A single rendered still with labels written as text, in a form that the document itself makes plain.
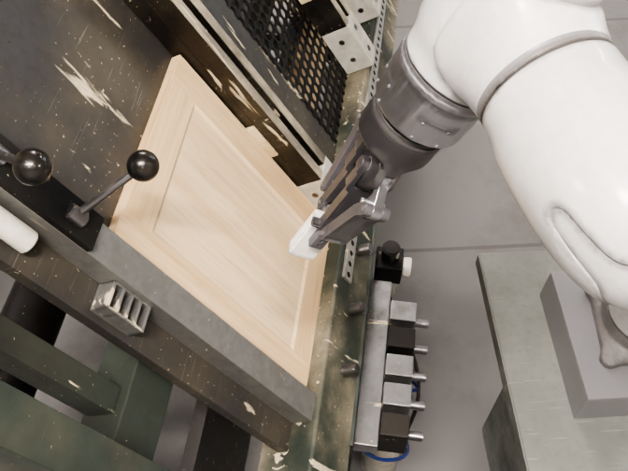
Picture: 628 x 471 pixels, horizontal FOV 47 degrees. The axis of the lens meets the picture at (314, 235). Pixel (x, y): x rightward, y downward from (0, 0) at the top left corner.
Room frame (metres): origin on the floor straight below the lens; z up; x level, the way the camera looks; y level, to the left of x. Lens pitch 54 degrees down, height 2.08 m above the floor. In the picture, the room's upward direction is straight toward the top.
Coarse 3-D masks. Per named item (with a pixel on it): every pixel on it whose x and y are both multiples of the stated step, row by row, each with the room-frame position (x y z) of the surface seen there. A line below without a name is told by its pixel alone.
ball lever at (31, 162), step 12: (0, 144) 0.54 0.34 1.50; (0, 156) 0.51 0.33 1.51; (12, 156) 0.50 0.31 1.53; (24, 156) 0.47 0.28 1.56; (36, 156) 0.47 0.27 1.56; (48, 156) 0.48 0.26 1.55; (12, 168) 0.46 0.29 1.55; (24, 168) 0.46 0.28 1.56; (36, 168) 0.46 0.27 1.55; (48, 168) 0.47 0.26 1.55; (24, 180) 0.45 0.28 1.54; (36, 180) 0.45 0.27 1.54
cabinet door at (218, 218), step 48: (192, 96) 0.86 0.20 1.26; (144, 144) 0.72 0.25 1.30; (192, 144) 0.79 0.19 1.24; (240, 144) 0.86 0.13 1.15; (144, 192) 0.65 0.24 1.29; (192, 192) 0.71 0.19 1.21; (240, 192) 0.78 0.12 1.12; (288, 192) 0.86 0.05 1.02; (144, 240) 0.58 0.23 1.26; (192, 240) 0.63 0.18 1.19; (240, 240) 0.70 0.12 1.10; (288, 240) 0.77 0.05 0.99; (192, 288) 0.56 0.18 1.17; (240, 288) 0.62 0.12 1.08; (288, 288) 0.68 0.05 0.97; (288, 336) 0.59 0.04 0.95
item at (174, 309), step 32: (0, 192) 0.51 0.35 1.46; (32, 224) 0.51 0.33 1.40; (64, 256) 0.50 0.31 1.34; (96, 256) 0.50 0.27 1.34; (128, 256) 0.53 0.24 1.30; (128, 288) 0.49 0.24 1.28; (160, 288) 0.51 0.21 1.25; (160, 320) 0.49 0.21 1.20; (192, 320) 0.50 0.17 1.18; (224, 352) 0.48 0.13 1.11; (256, 352) 0.51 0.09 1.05; (256, 384) 0.47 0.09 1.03; (288, 384) 0.50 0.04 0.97; (288, 416) 0.47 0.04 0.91
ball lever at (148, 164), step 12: (132, 156) 0.56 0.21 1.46; (144, 156) 0.56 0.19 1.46; (132, 168) 0.55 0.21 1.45; (144, 168) 0.55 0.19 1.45; (156, 168) 0.55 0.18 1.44; (120, 180) 0.55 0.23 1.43; (144, 180) 0.54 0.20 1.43; (108, 192) 0.54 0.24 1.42; (72, 204) 0.53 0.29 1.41; (84, 204) 0.53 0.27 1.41; (96, 204) 0.53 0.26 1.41; (72, 216) 0.52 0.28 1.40; (84, 216) 0.52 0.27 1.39
